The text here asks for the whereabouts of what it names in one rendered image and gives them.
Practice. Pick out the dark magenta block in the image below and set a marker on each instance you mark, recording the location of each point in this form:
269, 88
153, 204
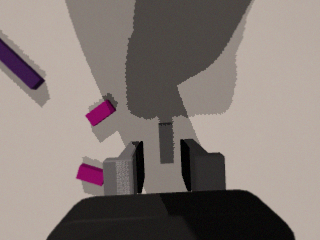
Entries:
101, 112
90, 174

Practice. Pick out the dark purple rod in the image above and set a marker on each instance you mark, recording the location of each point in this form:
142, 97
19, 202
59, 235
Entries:
19, 67

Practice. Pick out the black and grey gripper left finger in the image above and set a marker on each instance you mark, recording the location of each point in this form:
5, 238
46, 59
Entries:
118, 172

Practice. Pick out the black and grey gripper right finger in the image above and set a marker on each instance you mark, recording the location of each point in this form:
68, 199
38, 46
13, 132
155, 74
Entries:
201, 171

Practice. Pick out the grey rectangular bar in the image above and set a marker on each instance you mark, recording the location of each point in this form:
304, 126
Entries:
166, 143

